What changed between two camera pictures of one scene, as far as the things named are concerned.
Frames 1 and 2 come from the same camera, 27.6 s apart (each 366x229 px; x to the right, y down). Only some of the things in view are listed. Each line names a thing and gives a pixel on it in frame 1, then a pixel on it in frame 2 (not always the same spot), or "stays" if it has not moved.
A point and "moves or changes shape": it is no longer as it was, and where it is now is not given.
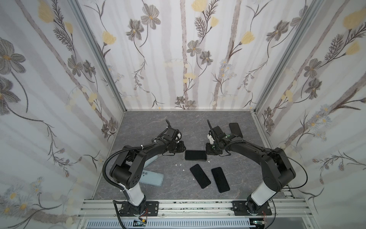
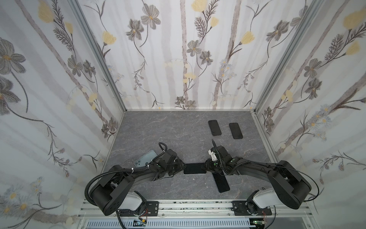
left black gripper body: (177, 147) -> (175, 167)
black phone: (220, 180) stays
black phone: (200, 176) moves or changes shape
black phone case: (195, 155) moves or changes shape
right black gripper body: (212, 147) -> (213, 165)
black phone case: (235, 130) stays
